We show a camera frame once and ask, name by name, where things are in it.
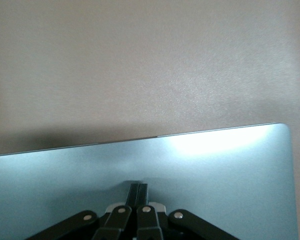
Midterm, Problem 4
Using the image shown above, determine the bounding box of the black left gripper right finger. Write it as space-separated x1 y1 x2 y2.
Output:
136 183 241 240

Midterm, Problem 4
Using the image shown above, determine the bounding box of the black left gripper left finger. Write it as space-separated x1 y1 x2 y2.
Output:
26 183 140 240

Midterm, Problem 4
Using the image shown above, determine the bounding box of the silver laptop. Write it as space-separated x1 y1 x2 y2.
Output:
0 122 299 240

